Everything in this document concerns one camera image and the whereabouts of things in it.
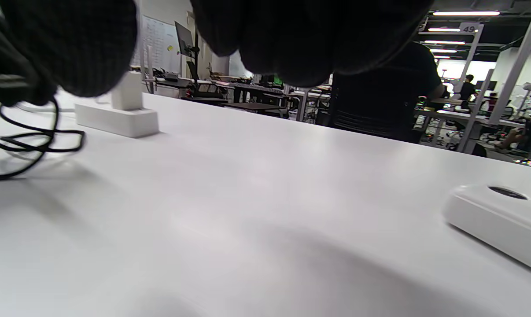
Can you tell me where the black monitor on arm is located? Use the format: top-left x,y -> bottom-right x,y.
174,21 -> 200,84

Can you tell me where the black charging cable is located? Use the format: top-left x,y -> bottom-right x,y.
0,75 -> 85,181

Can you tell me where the short white power strip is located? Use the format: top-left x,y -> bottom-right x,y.
75,102 -> 159,138

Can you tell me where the white metal post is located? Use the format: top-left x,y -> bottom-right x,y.
488,0 -> 531,126
457,68 -> 497,152

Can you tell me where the person's right hand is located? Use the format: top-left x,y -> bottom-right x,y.
0,0 -> 433,107

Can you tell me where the dark brown side table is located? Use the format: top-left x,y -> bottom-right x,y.
224,102 -> 289,118

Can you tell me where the white battery pack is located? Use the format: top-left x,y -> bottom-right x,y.
442,184 -> 531,277

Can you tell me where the black mesh office chair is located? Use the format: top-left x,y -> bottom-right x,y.
328,75 -> 424,144

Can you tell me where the black keyboard desk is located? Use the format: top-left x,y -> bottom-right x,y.
153,77 -> 231,106

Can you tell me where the white charger block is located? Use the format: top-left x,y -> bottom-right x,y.
111,70 -> 144,111

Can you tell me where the white whiteboard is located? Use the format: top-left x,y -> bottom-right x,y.
142,15 -> 180,66

